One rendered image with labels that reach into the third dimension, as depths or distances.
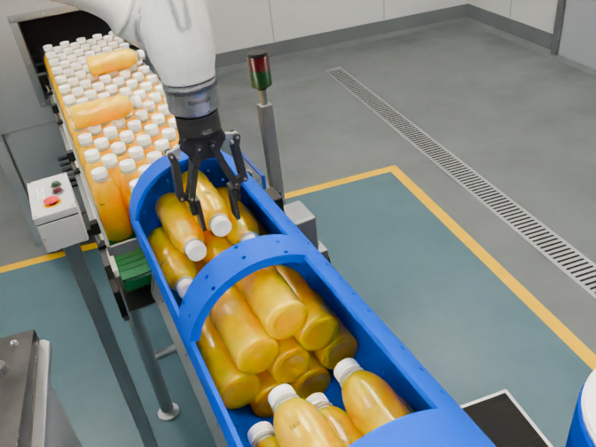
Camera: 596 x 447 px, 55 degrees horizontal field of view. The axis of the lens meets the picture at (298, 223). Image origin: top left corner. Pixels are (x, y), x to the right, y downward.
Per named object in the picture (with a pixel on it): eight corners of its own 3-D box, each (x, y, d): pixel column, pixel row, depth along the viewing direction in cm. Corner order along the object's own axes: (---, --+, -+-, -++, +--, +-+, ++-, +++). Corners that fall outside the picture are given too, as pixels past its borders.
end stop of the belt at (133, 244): (113, 257, 142) (110, 247, 140) (113, 255, 143) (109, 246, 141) (262, 207, 154) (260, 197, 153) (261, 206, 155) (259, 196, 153)
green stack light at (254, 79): (255, 90, 168) (253, 74, 165) (247, 84, 173) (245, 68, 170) (276, 85, 170) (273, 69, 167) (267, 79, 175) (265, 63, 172)
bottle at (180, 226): (167, 185, 125) (192, 227, 110) (192, 200, 129) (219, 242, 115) (147, 211, 126) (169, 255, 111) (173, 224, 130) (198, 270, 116)
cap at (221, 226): (230, 230, 113) (232, 234, 112) (210, 234, 112) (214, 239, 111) (228, 213, 111) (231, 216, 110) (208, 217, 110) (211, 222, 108)
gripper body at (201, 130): (177, 123, 94) (189, 173, 99) (226, 110, 96) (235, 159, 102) (165, 108, 99) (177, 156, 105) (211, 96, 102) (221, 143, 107)
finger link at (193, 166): (204, 146, 100) (196, 145, 99) (196, 204, 105) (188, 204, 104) (197, 138, 103) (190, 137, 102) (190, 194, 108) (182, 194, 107)
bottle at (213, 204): (208, 193, 129) (239, 235, 115) (177, 200, 127) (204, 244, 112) (205, 165, 125) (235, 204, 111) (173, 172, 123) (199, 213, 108)
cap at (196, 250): (192, 236, 112) (195, 241, 110) (207, 244, 114) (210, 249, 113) (181, 252, 112) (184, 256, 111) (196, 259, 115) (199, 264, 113)
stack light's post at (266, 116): (298, 360, 234) (261, 107, 172) (294, 354, 237) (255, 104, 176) (307, 356, 235) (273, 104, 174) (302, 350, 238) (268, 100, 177)
